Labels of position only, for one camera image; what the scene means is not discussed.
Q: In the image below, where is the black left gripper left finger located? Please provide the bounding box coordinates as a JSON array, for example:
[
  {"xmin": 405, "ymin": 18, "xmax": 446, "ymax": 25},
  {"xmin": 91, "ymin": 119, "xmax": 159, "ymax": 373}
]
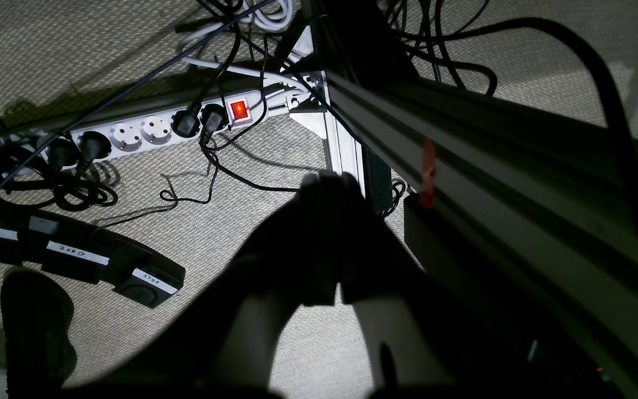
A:
[{"xmin": 69, "ymin": 173, "xmax": 347, "ymax": 398}]

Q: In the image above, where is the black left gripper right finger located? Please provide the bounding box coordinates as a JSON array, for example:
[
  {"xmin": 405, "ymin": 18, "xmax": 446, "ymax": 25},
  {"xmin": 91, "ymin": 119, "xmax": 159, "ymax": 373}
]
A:
[{"xmin": 339, "ymin": 173, "xmax": 574, "ymax": 398}]

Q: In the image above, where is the black foot pedal box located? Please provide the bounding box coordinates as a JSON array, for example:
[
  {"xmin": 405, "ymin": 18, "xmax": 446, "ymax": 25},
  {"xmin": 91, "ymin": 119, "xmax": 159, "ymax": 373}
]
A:
[{"xmin": 0, "ymin": 208, "xmax": 187, "ymax": 309}]

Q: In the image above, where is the white power strip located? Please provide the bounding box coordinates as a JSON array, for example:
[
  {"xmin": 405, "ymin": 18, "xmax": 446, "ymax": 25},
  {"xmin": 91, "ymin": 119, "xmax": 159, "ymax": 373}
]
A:
[{"xmin": 31, "ymin": 89, "xmax": 297, "ymax": 167}]

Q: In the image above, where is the black shoe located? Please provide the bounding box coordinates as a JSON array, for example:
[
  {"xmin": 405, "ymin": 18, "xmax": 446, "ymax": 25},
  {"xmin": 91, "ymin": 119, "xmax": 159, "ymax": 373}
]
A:
[{"xmin": 0, "ymin": 267, "xmax": 78, "ymax": 398}]

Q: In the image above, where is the aluminium table frame profile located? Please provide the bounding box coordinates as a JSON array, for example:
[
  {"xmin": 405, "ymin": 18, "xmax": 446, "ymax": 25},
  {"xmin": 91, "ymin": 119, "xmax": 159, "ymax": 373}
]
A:
[{"xmin": 286, "ymin": 25, "xmax": 638, "ymax": 399}]

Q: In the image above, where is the thick black cable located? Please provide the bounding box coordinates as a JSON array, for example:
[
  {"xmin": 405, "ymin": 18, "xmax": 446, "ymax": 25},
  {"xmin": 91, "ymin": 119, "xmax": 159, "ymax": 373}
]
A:
[{"xmin": 397, "ymin": 17, "xmax": 638, "ymax": 388}]

